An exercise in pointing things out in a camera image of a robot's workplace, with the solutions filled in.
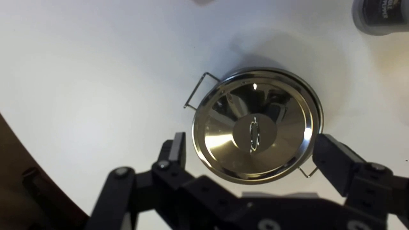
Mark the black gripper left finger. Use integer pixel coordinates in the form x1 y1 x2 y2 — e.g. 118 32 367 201
87 132 240 230

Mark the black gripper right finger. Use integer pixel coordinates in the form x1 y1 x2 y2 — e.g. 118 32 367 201
312 133 409 230

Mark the steel lidded pot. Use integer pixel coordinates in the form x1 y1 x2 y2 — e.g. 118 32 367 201
192 76 320 184

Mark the small silver pot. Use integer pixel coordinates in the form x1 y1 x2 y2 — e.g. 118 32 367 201
183 68 325 186

